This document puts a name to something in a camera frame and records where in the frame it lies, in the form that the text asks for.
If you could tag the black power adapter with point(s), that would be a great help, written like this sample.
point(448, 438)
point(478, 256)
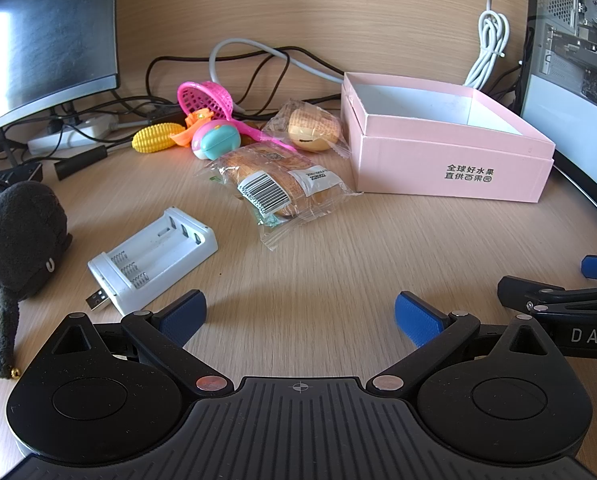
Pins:
point(67, 167)

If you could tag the packaged bread with barcode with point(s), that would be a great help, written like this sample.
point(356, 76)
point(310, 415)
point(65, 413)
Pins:
point(282, 189)

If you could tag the white power strip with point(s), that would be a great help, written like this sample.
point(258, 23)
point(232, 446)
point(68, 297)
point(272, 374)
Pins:
point(91, 131)

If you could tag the pink cardboard box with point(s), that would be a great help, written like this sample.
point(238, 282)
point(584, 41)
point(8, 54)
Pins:
point(425, 137)

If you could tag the black keyboard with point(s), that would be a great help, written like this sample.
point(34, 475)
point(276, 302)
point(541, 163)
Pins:
point(3, 182)

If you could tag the black plush toy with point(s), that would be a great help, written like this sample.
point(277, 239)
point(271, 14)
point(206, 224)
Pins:
point(33, 240)

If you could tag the curved black monitor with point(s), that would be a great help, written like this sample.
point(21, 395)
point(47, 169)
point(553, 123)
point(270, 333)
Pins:
point(53, 52)

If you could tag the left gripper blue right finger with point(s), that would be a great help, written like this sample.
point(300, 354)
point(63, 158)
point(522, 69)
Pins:
point(421, 322)

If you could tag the yellow toy corn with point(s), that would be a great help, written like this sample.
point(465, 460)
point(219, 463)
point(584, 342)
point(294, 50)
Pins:
point(156, 138)

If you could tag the white battery charger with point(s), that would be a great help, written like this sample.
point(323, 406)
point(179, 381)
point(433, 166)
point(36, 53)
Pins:
point(134, 273)

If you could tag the packaged round yellow bun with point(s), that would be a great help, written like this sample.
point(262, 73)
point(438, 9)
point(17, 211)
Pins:
point(309, 128)

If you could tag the glass side computer case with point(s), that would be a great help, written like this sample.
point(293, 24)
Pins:
point(557, 91)

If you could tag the pink toy net scoop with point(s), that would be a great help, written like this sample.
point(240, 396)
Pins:
point(193, 96)

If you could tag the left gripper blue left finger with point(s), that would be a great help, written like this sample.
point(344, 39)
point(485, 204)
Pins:
point(178, 322)

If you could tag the orange toy piece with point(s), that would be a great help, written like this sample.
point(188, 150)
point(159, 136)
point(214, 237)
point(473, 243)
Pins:
point(194, 121)

